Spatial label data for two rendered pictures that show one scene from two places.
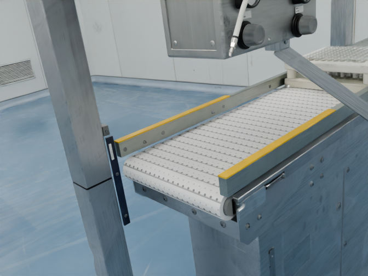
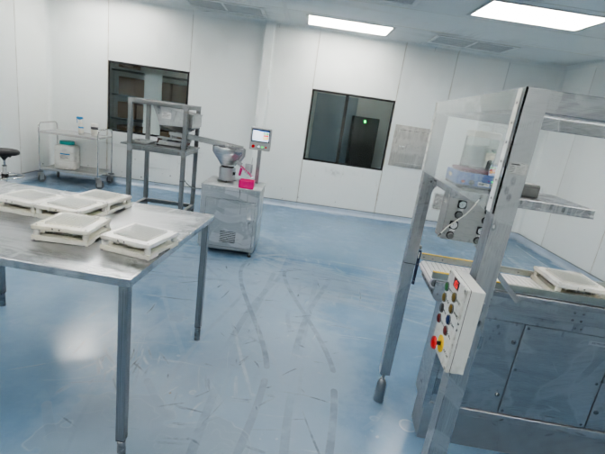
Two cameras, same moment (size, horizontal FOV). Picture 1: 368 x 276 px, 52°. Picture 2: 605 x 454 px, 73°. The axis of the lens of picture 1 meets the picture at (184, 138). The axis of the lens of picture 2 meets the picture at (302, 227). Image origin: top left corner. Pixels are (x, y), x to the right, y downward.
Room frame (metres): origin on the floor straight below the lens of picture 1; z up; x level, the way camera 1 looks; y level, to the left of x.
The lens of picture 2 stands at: (-1.27, -0.86, 1.60)
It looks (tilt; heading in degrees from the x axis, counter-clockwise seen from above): 15 degrees down; 44
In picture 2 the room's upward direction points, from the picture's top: 8 degrees clockwise
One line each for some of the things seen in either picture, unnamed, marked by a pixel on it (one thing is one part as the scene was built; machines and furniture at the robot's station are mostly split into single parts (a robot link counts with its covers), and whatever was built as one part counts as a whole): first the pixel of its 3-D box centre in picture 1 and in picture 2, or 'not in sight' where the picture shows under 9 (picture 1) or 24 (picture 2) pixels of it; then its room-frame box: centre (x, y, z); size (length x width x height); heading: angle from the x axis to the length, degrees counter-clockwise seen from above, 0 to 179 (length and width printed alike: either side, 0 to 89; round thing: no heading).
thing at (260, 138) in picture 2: not in sight; (258, 156); (1.60, 2.79, 1.07); 0.23 x 0.10 x 0.62; 136
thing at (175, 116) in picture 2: not in sight; (181, 167); (1.17, 3.74, 0.75); 1.43 x 1.06 x 1.50; 136
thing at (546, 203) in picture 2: not in sight; (505, 195); (0.79, -0.17, 1.36); 0.62 x 0.38 x 0.04; 131
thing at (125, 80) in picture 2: not in sight; (148, 101); (1.72, 6.03, 1.43); 1.32 x 0.01 x 1.11; 136
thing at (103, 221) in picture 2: not in sight; (73, 222); (-0.72, 1.16, 0.96); 0.25 x 0.24 x 0.02; 48
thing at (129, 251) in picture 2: not in sight; (140, 244); (-0.51, 0.90, 0.91); 0.24 x 0.24 x 0.02; 33
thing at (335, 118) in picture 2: not in sight; (347, 131); (4.14, 3.69, 1.43); 1.38 x 0.01 x 1.16; 136
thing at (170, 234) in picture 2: not in sight; (140, 235); (-0.51, 0.90, 0.96); 0.25 x 0.24 x 0.02; 33
